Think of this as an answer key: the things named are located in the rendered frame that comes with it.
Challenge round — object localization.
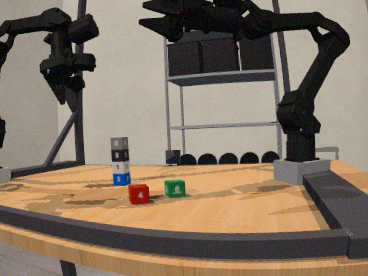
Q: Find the blue block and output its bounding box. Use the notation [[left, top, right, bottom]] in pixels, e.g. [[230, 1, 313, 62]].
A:
[[113, 172, 131, 186]]

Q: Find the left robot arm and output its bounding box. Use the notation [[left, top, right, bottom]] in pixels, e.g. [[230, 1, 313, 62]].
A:
[[213, 0, 350, 162]]

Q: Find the small green block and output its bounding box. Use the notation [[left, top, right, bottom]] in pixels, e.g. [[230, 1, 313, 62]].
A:
[[164, 179, 186, 198]]

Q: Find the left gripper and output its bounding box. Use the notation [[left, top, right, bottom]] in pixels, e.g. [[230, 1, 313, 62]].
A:
[[139, 0, 220, 42]]

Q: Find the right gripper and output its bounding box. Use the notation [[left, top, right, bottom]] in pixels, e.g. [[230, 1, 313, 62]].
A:
[[40, 46, 85, 113]]

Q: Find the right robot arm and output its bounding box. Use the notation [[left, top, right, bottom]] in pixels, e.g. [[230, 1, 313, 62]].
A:
[[0, 7, 99, 148]]

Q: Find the red block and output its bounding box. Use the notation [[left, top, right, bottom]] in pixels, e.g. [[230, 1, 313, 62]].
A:
[[128, 184, 150, 205]]

